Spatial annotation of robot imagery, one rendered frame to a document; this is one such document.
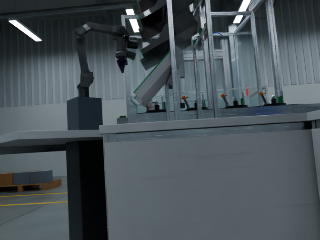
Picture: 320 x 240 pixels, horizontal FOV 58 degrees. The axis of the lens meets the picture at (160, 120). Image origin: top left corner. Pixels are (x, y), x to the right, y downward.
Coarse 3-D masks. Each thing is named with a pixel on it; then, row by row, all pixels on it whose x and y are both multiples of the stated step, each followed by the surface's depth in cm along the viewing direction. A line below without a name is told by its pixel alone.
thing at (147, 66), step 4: (188, 40) 146; (180, 44) 146; (184, 44) 149; (188, 44) 152; (180, 48) 151; (184, 48) 154; (164, 52) 144; (160, 56) 147; (140, 60) 143; (144, 60) 143; (152, 60) 146; (156, 60) 150; (160, 60) 153; (144, 64) 146; (148, 64) 149; (152, 64) 152; (156, 64) 155; (144, 68) 151; (148, 68) 154
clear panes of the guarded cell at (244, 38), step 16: (240, 32) 305; (240, 48) 308; (192, 64) 317; (240, 64) 311; (192, 80) 315; (240, 80) 314; (256, 80) 273; (160, 96) 311; (192, 96) 313; (256, 96) 275
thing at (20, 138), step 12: (24, 132) 98; (36, 132) 101; (48, 132) 104; (60, 132) 107; (72, 132) 110; (84, 132) 113; (96, 132) 116; (0, 144) 126; (12, 144) 135; (24, 144) 145; (36, 144) 156; (48, 144) 170
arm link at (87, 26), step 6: (84, 24) 160; (90, 24) 162; (96, 24) 164; (102, 24) 166; (78, 30) 157; (84, 30) 159; (90, 30) 166; (96, 30) 166; (102, 30) 167; (108, 30) 167; (114, 30) 168; (114, 36) 173; (120, 36) 173
